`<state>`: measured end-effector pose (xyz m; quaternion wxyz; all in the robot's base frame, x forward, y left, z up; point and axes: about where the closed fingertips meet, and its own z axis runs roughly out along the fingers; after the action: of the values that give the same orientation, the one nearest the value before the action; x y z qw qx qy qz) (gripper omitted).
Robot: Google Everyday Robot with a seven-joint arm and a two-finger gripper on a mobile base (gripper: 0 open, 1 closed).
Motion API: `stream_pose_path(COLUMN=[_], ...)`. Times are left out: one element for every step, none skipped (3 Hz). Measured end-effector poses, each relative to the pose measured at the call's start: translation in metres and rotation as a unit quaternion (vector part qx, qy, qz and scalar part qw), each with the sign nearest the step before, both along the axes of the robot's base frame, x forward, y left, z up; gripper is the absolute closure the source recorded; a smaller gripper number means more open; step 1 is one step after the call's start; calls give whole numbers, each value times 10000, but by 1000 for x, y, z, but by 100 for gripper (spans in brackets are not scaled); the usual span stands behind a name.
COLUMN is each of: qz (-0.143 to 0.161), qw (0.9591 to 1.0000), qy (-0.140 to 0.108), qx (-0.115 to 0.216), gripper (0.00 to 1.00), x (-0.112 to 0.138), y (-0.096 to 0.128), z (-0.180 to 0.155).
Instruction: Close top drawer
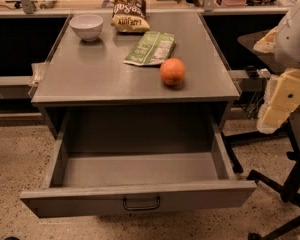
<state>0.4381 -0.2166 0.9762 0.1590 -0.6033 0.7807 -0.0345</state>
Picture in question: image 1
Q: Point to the black top drawer handle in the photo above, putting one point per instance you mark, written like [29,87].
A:
[133,205]

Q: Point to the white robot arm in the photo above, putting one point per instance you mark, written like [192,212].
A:
[284,40]

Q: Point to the brown chip bag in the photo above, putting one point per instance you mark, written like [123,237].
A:
[130,16]

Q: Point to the grey metal drawer cabinet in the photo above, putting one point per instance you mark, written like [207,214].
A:
[82,74]

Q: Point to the white ceramic bowl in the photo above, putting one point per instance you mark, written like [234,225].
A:
[88,27]

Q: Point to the orange fruit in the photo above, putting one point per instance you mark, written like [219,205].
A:
[172,71]

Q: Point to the green snack bag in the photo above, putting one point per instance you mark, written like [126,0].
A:
[152,49]

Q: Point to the black office chair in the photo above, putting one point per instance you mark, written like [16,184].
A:
[273,211]

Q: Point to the grey top drawer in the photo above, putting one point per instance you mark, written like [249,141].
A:
[104,155]

